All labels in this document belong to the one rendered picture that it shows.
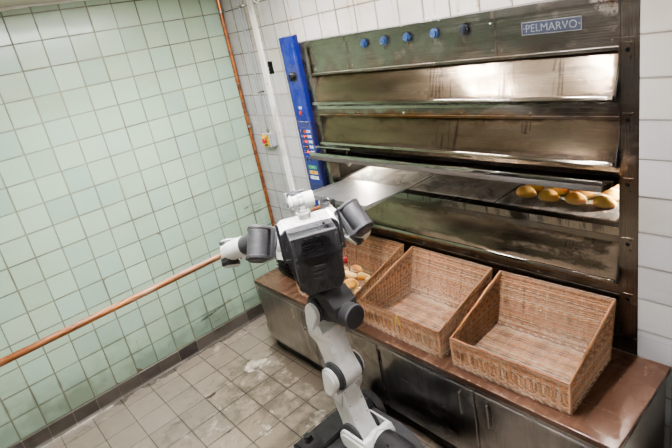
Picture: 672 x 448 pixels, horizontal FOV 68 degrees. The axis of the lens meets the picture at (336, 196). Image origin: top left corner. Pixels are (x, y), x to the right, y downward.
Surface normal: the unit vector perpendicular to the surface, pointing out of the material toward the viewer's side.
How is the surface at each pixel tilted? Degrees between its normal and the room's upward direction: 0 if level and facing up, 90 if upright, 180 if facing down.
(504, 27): 90
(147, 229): 90
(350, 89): 70
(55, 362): 90
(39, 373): 90
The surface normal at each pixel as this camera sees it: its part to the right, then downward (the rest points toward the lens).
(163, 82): 0.66, 0.13
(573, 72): -0.75, 0.01
